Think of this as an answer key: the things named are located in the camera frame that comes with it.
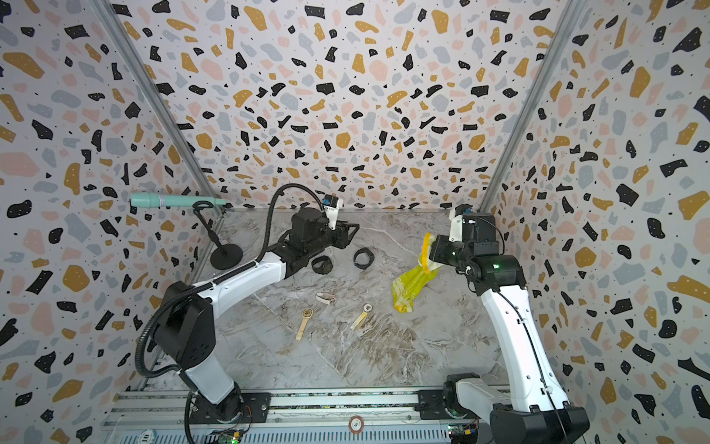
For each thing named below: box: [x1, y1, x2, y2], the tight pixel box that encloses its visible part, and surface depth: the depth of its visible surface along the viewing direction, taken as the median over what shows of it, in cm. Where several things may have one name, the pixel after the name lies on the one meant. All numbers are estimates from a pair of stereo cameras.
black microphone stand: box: [192, 200, 244, 271], surface depth 105 cm
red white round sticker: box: [348, 414, 365, 435], surface depth 73 cm
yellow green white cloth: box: [391, 233, 440, 313], surface depth 87 cm
